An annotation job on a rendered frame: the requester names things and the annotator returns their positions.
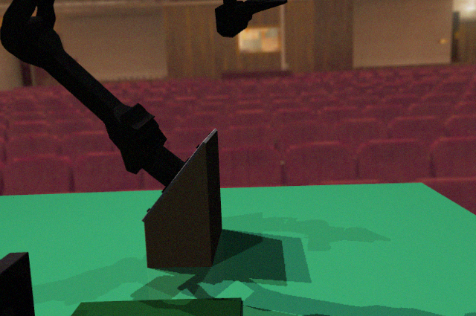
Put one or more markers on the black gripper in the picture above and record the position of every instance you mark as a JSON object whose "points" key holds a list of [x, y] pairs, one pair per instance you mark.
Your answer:
{"points": [[232, 17]]}

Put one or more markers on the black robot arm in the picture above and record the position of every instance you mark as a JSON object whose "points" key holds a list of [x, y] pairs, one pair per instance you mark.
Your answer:
{"points": [[133, 130]]}

